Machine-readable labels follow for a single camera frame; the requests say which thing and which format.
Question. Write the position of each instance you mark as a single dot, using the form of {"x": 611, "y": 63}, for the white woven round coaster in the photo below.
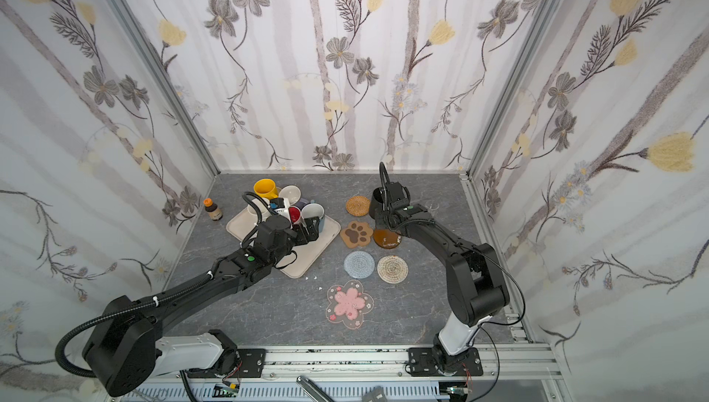
{"x": 392, "y": 269}

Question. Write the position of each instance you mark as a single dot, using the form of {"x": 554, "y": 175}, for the pink flower coaster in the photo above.
{"x": 348, "y": 304}

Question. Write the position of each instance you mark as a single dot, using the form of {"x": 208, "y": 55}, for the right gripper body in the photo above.
{"x": 382, "y": 212}

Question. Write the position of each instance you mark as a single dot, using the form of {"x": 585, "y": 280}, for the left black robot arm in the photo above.
{"x": 130, "y": 342}

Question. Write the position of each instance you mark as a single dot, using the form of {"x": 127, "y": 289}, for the lavender mug white inside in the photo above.
{"x": 293, "y": 195}

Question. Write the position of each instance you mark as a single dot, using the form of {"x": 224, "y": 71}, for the aluminium frame rail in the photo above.
{"x": 505, "y": 372}

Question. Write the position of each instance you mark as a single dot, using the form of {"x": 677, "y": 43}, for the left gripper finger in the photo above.
{"x": 312, "y": 228}
{"x": 303, "y": 234}

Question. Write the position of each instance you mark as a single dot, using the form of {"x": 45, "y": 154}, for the grey round coaster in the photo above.
{"x": 359, "y": 264}

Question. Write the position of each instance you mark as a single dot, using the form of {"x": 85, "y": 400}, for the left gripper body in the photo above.
{"x": 306, "y": 229}

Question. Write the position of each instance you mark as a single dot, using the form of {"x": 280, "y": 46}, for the woven rattan round coaster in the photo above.
{"x": 357, "y": 206}

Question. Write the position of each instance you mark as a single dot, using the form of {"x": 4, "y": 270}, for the white mug red inside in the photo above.
{"x": 295, "y": 215}

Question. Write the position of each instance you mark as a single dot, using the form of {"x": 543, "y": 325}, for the cork paw print coaster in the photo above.
{"x": 357, "y": 234}

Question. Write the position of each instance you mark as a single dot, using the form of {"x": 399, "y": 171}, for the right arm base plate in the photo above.
{"x": 435, "y": 362}

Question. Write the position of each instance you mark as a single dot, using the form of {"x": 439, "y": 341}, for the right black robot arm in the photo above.
{"x": 476, "y": 287}

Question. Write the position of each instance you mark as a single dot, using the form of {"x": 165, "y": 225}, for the blue floral mug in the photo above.
{"x": 314, "y": 211}

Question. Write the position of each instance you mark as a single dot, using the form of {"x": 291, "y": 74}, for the beige serving tray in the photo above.
{"x": 240, "y": 225}

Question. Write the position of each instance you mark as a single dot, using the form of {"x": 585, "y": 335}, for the black mug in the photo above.
{"x": 378, "y": 205}

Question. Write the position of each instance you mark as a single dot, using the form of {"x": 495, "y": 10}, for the small brown bottle orange cap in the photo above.
{"x": 214, "y": 212}

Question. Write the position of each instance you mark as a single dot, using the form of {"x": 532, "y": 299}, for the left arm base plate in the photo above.
{"x": 243, "y": 363}

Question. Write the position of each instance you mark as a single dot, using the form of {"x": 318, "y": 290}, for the yellow mug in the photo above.
{"x": 266, "y": 189}

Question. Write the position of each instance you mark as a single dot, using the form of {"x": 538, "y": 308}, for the white mug with handle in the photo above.
{"x": 258, "y": 206}

